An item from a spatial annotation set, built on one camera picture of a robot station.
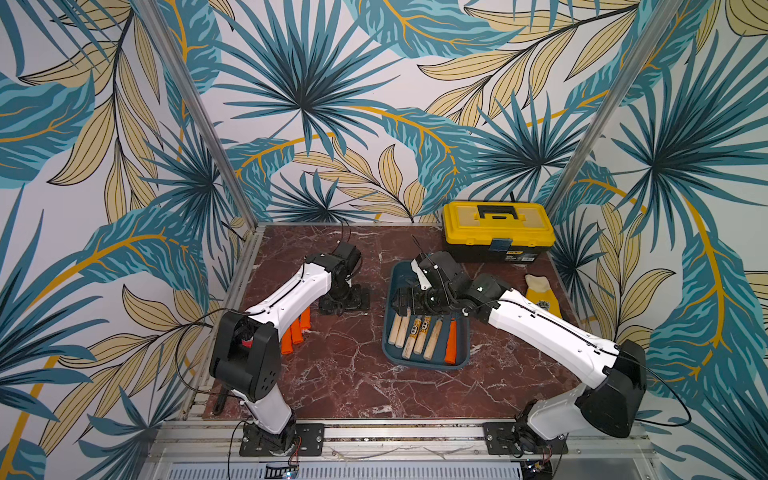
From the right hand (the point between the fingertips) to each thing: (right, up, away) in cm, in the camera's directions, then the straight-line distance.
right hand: (404, 302), depth 76 cm
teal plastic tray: (0, +5, +24) cm, 24 cm away
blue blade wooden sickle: (0, -12, +12) cm, 17 cm away
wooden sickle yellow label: (+2, -14, +12) cm, 18 cm away
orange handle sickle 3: (+15, -16, +12) cm, 25 cm away
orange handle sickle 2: (-30, -7, +16) cm, 35 cm away
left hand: (-14, -4, +8) cm, 17 cm away
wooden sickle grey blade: (-2, -10, +14) cm, 18 cm away
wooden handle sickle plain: (+9, -14, +12) cm, 20 cm away
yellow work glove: (+47, -1, +23) cm, 53 cm away
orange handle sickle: (-34, -14, +13) cm, 39 cm away
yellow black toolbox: (+32, +20, +22) cm, 44 cm away
